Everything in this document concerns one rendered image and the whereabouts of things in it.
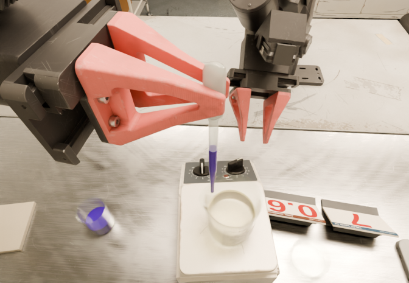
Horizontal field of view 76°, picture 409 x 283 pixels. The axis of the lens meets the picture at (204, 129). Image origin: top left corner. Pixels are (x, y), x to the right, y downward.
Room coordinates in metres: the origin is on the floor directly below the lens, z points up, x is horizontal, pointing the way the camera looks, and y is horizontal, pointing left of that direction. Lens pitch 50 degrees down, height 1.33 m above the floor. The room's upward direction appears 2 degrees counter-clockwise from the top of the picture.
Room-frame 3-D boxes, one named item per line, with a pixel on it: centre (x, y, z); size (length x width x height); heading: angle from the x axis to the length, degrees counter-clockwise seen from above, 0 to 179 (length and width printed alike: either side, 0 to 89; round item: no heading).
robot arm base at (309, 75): (0.54, -0.20, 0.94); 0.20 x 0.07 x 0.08; 84
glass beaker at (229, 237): (0.12, -0.03, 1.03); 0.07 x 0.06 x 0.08; 89
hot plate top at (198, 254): (0.13, -0.02, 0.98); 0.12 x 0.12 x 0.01; 0
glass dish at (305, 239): (0.10, -0.15, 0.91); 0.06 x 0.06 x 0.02
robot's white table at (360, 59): (0.62, -0.01, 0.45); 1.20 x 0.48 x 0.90; 84
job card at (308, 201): (0.18, -0.14, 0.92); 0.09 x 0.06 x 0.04; 77
